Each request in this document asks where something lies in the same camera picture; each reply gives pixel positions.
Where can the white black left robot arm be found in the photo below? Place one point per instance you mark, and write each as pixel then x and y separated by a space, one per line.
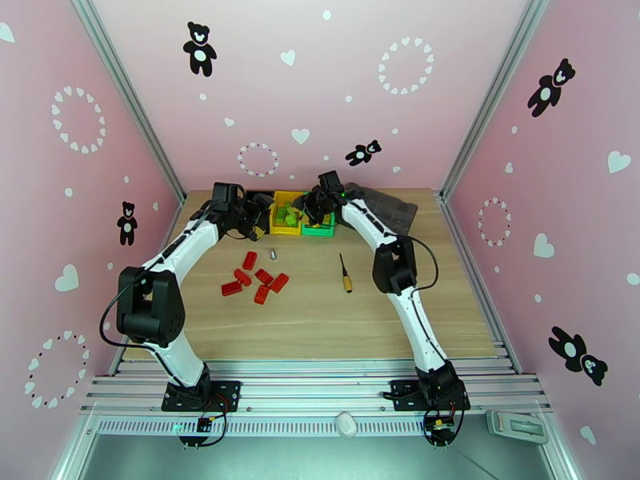
pixel 185 247

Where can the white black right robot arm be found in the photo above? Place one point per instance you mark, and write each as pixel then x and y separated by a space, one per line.
pixel 365 223

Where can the yellow lego brick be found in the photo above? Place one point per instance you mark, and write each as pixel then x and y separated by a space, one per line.
pixel 325 220

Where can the green plastic bin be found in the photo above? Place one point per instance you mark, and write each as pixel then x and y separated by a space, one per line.
pixel 320 232

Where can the black plastic bin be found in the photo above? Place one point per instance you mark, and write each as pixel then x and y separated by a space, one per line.
pixel 248 194

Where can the yellow plastic bin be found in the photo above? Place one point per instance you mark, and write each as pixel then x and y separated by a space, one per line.
pixel 287 230

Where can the grey compartment organizer box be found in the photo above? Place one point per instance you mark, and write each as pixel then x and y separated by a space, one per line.
pixel 390 206

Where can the left base power wiring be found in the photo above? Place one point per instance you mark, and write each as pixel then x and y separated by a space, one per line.
pixel 203 423

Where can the base power wiring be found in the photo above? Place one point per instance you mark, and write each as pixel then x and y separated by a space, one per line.
pixel 203 423
pixel 440 423

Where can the white round knob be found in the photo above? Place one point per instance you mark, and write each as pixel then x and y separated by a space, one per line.
pixel 346 424

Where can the slotted metal strip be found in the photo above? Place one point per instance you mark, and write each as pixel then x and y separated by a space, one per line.
pixel 280 427

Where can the right base power wiring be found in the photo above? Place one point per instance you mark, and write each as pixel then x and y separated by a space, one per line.
pixel 440 423

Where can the grey metal bottom panel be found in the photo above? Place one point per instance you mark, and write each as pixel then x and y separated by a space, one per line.
pixel 310 461

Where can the grey plastic clamp device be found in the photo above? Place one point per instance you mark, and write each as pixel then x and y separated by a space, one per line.
pixel 517 427

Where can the aluminium rail bed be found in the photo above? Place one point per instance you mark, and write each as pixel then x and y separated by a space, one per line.
pixel 310 388

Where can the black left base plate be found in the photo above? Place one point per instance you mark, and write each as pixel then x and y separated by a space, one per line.
pixel 227 393

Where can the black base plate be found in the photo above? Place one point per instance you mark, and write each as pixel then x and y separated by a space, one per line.
pixel 227 393
pixel 402 393

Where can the aluminium frame post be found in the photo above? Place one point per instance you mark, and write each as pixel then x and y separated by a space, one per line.
pixel 125 88
pixel 496 88

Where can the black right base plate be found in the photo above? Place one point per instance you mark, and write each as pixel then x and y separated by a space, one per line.
pixel 402 393

